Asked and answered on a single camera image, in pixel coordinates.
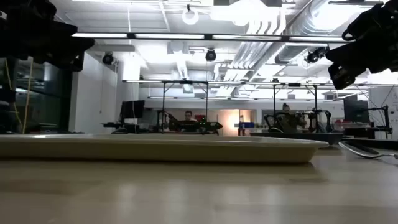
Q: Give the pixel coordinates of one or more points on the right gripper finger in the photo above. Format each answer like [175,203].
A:
[348,54]

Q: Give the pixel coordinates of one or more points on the beige plastic tray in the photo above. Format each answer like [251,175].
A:
[155,152]

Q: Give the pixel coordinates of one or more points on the black background rig frame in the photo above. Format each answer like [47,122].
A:
[163,105]
[315,99]

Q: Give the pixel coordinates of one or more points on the long LED light bar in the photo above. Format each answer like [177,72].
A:
[168,36]

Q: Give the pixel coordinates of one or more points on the person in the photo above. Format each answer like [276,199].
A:
[286,119]
[188,115]

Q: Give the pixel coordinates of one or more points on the black computer monitor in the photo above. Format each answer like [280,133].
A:
[132,109]
[356,110]

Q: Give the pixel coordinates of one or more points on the black background robot arms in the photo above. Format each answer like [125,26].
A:
[328,121]
[211,126]

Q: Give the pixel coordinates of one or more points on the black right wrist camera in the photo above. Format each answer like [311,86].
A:
[345,76]

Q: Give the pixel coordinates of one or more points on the black hanging camera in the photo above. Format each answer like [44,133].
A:
[211,55]
[108,58]
[315,55]

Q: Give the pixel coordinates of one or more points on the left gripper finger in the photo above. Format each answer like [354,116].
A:
[76,51]

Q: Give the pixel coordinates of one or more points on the blue storage box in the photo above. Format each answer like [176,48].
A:
[246,125]

